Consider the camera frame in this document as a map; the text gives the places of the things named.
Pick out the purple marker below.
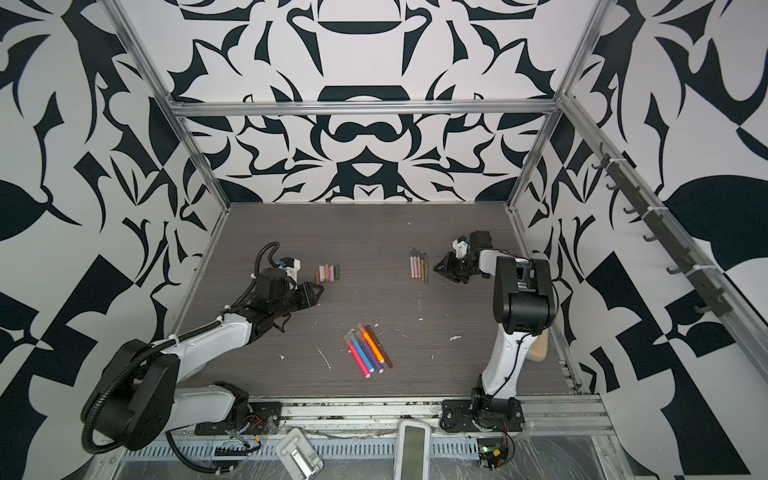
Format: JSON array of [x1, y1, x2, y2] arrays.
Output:
[[355, 331, 384, 373]]

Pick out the green lit circuit board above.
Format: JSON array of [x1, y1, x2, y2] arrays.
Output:
[[477, 436, 516, 470]]

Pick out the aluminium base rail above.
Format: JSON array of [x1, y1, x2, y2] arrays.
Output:
[[175, 395, 615, 441]]

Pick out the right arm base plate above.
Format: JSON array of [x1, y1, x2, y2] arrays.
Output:
[[439, 399, 525, 433]]

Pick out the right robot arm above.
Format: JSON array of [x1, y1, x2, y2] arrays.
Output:
[[433, 231, 557, 405]]

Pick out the beige sponge block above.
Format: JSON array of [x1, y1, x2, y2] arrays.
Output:
[[526, 329, 549, 362]]

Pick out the left circuit board wires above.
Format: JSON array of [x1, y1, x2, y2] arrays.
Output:
[[212, 434, 262, 460]]

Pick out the red pink marker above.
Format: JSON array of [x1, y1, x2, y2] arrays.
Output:
[[344, 335, 370, 378]]

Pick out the blue marker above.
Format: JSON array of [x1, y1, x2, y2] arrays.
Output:
[[348, 330, 374, 374]]

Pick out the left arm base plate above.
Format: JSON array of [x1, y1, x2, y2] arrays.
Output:
[[194, 401, 282, 436]]

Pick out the orange marker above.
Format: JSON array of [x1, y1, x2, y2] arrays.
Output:
[[358, 323, 385, 364]]

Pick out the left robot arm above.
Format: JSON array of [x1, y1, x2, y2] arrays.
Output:
[[81, 267, 324, 454]]

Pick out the white tablet device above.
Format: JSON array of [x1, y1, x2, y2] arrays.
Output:
[[394, 419, 432, 480]]

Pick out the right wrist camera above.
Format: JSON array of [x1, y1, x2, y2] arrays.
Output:
[[452, 236, 469, 260]]

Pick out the black hook rail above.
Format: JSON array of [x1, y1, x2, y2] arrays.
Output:
[[594, 146, 733, 317]]

